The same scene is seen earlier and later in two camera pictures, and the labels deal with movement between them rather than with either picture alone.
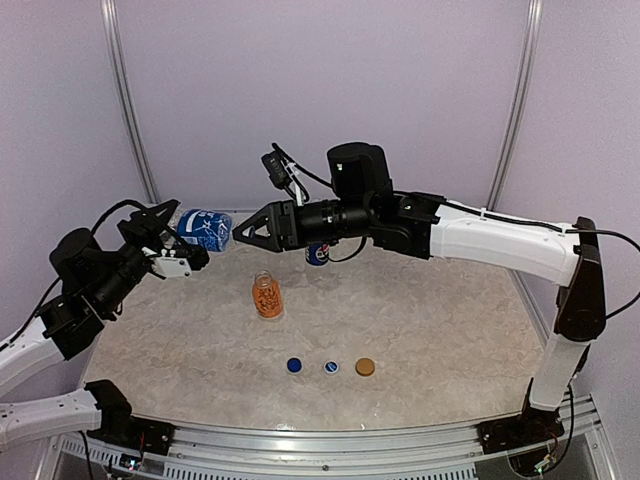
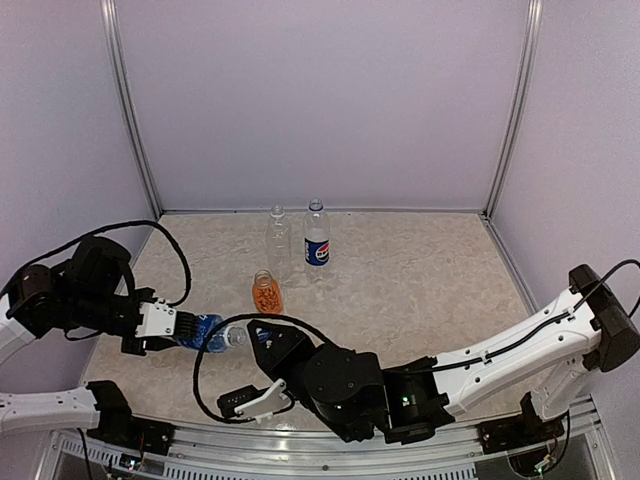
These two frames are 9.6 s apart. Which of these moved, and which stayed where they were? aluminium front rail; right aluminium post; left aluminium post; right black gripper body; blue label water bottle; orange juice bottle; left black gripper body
Moved: blue label water bottle; left black gripper body; right black gripper body
Stayed: orange juice bottle; right aluminium post; left aluminium post; aluminium front rail
